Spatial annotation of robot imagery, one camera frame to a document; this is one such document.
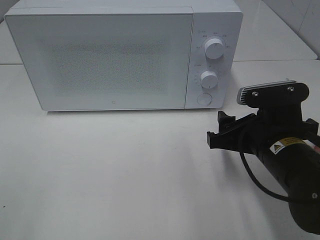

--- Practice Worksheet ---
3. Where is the lower white dial knob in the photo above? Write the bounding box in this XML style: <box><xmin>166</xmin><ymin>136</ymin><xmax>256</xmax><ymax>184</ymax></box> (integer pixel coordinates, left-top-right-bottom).
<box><xmin>200</xmin><ymin>70</ymin><xmax>219</xmax><ymax>89</ymax></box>

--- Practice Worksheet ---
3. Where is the white microwave oven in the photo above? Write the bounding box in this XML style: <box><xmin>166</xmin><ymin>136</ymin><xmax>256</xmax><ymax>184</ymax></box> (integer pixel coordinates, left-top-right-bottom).
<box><xmin>4</xmin><ymin>0</ymin><xmax>243</xmax><ymax>111</ymax></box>

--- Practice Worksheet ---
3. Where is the white microwave door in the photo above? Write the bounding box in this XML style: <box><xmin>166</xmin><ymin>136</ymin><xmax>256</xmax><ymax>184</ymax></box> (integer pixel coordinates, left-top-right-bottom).
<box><xmin>6</xmin><ymin>14</ymin><xmax>193</xmax><ymax>111</ymax></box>

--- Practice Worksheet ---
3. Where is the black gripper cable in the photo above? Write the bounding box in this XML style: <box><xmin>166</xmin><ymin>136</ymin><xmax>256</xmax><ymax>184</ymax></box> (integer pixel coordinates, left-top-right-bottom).
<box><xmin>237</xmin><ymin>129</ymin><xmax>293</xmax><ymax>202</ymax></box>

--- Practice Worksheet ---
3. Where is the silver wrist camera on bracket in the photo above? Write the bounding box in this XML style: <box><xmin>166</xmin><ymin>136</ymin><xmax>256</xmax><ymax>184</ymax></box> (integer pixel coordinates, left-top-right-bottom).
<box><xmin>236</xmin><ymin>80</ymin><xmax>310</xmax><ymax>109</ymax></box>

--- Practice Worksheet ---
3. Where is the round white door button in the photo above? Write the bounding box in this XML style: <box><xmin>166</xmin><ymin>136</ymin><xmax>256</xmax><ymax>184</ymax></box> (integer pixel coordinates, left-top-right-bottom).
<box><xmin>197</xmin><ymin>93</ymin><xmax>213</xmax><ymax>106</ymax></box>

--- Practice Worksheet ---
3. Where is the white dial knob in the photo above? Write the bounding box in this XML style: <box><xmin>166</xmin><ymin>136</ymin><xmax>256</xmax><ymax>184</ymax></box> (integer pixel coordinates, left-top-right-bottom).
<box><xmin>204</xmin><ymin>36</ymin><xmax>225</xmax><ymax>60</ymax></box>
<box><xmin>200</xmin><ymin>70</ymin><xmax>219</xmax><ymax>89</ymax></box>

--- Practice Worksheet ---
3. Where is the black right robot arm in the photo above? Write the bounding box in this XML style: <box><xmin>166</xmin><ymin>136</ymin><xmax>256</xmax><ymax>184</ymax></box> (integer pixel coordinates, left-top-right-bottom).
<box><xmin>207</xmin><ymin>110</ymin><xmax>320</xmax><ymax>235</ymax></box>

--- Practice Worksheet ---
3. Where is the upper white dial knob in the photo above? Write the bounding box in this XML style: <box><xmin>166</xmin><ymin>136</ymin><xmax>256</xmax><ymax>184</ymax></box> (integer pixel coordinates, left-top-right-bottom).
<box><xmin>204</xmin><ymin>36</ymin><xmax>225</xmax><ymax>60</ymax></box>

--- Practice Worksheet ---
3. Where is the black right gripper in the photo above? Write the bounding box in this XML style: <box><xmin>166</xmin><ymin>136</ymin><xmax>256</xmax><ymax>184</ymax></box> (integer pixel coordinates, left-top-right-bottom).
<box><xmin>207</xmin><ymin>104</ymin><xmax>320</xmax><ymax>153</ymax></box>

